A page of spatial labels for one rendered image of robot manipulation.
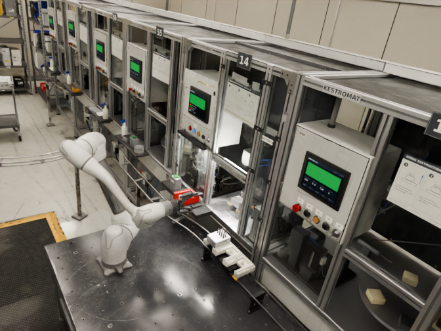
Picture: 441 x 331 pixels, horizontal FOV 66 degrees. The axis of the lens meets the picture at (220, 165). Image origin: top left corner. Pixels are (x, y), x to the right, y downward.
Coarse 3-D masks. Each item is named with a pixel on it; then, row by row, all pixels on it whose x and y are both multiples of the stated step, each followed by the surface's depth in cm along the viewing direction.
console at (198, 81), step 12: (192, 72) 236; (192, 84) 239; (204, 84) 227; (216, 84) 217; (204, 96) 228; (216, 96) 219; (216, 108) 222; (192, 120) 247; (204, 120) 232; (192, 132) 250; (204, 132) 237
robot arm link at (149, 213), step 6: (150, 204) 199; (156, 204) 199; (162, 204) 202; (138, 210) 195; (144, 210) 195; (150, 210) 196; (156, 210) 197; (162, 210) 200; (138, 216) 195; (144, 216) 194; (150, 216) 195; (156, 216) 197; (162, 216) 201; (144, 222) 197; (150, 222) 199
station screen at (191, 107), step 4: (192, 92) 237; (196, 96) 233; (200, 96) 229; (192, 104) 239; (188, 108) 244; (192, 108) 240; (196, 108) 236; (200, 108) 232; (204, 108) 228; (192, 112) 241; (196, 112) 237; (200, 112) 233; (204, 112) 229; (200, 116) 234; (204, 116) 230
